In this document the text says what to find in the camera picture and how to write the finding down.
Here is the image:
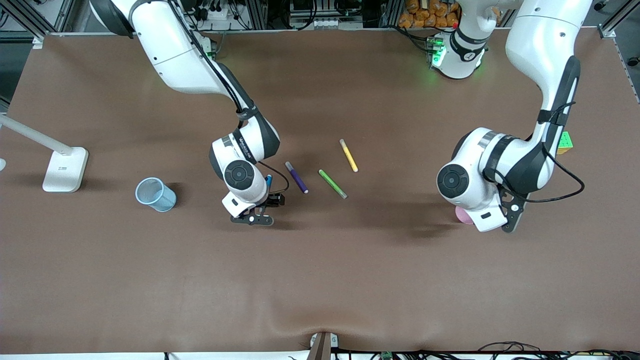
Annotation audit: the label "purple marker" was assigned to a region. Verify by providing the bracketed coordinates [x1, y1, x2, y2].
[284, 161, 310, 195]

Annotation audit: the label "green marker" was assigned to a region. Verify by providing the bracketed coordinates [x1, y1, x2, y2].
[318, 169, 348, 200]

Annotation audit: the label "yellow marker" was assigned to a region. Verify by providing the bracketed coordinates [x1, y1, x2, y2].
[339, 138, 359, 173]

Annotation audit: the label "blue mesh cup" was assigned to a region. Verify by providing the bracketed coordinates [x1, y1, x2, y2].
[135, 177, 177, 213]

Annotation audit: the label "white connector strip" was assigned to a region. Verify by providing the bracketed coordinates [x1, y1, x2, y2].
[290, 17, 353, 29]

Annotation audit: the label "white power strip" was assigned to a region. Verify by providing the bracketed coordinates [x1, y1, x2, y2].
[197, 6, 231, 22]

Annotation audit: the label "white desk stand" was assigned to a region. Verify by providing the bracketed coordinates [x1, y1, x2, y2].
[0, 114, 90, 194]

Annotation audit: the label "orange snack bags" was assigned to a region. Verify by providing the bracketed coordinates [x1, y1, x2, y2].
[398, 0, 461, 29]

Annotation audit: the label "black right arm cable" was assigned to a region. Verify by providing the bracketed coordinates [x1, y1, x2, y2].
[170, 0, 291, 194]

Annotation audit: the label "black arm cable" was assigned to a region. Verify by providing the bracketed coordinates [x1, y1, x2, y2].
[170, 0, 291, 194]
[480, 102, 586, 204]

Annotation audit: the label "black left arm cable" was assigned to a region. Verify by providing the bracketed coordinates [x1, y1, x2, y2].
[480, 102, 586, 204]

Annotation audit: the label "camera mount post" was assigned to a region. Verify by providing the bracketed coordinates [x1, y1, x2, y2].
[306, 331, 339, 360]

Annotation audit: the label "aluminium frame profile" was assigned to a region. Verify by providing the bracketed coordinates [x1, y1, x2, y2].
[378, 0, 403, 28]
[597, 0, 640, 39]
[245, 0, 268, 31]
[0, 0, 76, 38]

